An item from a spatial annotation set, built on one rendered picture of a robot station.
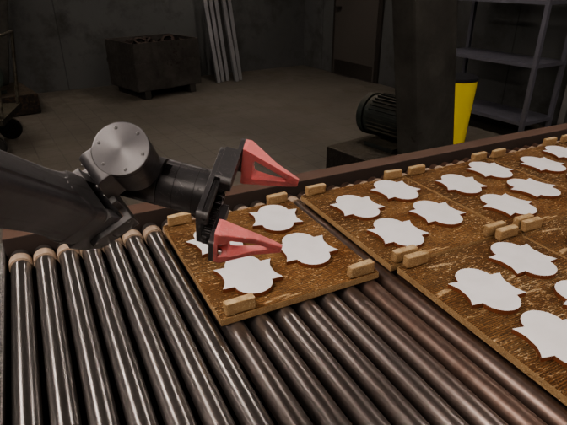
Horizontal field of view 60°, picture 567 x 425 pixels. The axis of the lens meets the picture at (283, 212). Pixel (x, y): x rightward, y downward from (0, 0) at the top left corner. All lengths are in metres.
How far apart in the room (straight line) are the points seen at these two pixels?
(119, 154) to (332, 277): 0.61
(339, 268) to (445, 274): 0.22
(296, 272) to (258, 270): 0.08
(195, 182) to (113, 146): 0.10
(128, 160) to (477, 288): 0.73
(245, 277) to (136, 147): 0.53
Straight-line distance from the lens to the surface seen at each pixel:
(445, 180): 1.52
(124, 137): 0.52
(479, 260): 1.14
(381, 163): 1.60
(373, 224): 1.22
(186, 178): 0.56
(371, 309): 0.96
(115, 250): 1.19
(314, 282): 0.99
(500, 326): 0.96
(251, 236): 0.53
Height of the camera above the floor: 1.49
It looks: 26 degrees down
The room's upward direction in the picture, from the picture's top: straight up
